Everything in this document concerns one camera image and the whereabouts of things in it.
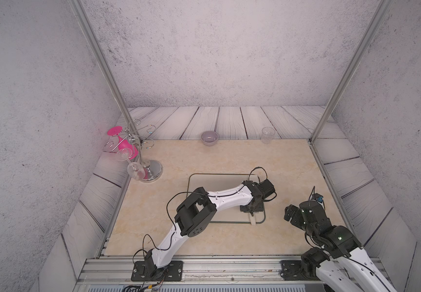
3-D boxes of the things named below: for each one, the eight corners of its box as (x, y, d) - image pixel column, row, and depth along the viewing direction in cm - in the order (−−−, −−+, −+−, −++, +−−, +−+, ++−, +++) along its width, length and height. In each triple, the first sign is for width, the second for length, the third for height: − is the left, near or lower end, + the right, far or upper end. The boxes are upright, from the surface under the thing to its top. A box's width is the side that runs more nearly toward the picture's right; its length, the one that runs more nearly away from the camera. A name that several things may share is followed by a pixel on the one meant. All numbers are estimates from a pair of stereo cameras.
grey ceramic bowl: (201, 146, 120) (200, 139, 116) (202, 137, 126) (201, 131, 121) (218, 146, 120) (218, 139, 116) (218, 137, 126) (218, 131, 121)
